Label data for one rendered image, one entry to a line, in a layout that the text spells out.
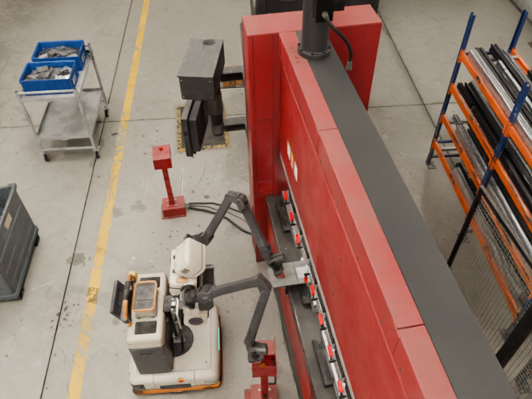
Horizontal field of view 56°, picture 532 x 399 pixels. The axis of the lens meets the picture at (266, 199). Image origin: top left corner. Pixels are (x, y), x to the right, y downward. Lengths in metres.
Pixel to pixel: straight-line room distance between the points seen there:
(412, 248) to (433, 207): 3.44
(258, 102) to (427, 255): 1.85
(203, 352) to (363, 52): 2.44
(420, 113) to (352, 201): 4.56
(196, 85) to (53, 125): 2.91
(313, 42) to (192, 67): 1.01
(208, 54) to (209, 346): 2.16
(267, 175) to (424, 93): 3.54
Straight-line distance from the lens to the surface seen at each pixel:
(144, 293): 3.56
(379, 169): 2.26
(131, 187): 5.57
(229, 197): 3.12
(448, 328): 1.83
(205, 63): 3.60
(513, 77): 4.73
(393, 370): 1.98
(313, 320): 3.40
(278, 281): 3.39
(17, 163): 6.32
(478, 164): 4.82
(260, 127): 3.57
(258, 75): 3.32
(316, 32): 2.87
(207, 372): 3.91
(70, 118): 6.17
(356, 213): 2.06
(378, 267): 1.90
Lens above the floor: 3.82
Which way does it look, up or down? 47 degrees down
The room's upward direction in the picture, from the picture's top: 1 degrees counter-clockwise
